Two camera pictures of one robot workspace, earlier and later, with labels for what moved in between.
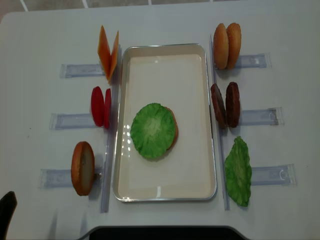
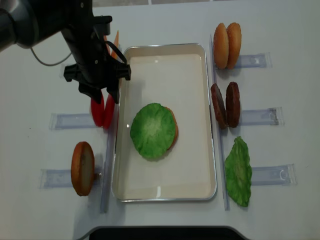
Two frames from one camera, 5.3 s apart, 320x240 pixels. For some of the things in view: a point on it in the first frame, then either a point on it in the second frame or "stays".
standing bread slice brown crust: (83, 168) stays
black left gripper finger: (8, 204) to (99, 64)
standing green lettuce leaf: (238, 171) stays
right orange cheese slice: (114, 57) stays
